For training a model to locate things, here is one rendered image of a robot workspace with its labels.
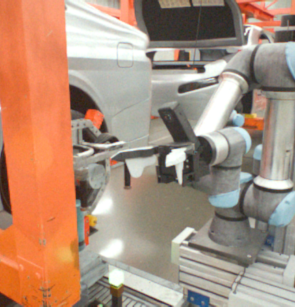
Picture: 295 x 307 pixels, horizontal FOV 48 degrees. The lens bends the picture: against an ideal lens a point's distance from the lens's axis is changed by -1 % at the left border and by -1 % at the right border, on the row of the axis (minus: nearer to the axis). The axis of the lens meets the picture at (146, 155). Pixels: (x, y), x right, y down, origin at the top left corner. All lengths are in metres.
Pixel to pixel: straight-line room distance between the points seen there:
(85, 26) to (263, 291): 1.55
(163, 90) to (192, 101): 0.38
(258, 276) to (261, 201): 0.27
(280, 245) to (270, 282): 0.21
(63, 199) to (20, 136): 0.26
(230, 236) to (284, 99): 0.47
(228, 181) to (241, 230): 0.39
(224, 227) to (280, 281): 0.24
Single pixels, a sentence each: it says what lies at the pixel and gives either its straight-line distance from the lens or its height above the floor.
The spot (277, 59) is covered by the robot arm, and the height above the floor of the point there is 1.42.
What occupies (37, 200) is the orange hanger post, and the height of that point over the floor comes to 0.99.
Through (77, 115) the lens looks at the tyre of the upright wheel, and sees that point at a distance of 1.90.
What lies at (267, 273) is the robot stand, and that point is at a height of 0.76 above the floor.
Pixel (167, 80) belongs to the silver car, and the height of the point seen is 1.24.
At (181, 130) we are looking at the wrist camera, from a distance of 0.69.
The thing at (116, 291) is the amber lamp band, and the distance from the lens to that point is 1.33.
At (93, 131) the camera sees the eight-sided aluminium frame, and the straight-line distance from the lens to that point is 1.88.
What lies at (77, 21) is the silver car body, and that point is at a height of 1.63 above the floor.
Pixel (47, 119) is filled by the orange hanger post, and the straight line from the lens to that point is 1.09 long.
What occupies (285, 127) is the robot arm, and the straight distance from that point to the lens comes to 1.02.
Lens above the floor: 1.40
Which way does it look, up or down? 15 degrees down
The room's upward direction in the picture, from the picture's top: straight up
